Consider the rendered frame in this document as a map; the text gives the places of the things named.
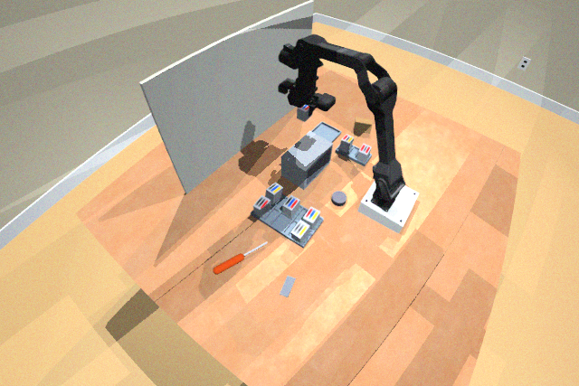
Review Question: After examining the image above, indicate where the grey flat panel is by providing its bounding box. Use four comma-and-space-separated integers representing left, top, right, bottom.
139, 0, 314, 194

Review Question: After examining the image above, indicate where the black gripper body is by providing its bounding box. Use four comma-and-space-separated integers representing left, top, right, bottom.
278, 75, 336, 111

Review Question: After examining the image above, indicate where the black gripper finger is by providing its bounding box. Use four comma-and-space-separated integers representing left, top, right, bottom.
308, 102, 317, 118

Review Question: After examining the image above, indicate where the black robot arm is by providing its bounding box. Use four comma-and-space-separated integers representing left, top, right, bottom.
279, 33, 406, 212

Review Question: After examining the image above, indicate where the orange-handled screwdriver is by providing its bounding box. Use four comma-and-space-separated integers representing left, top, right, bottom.
213, 241, 267, 275

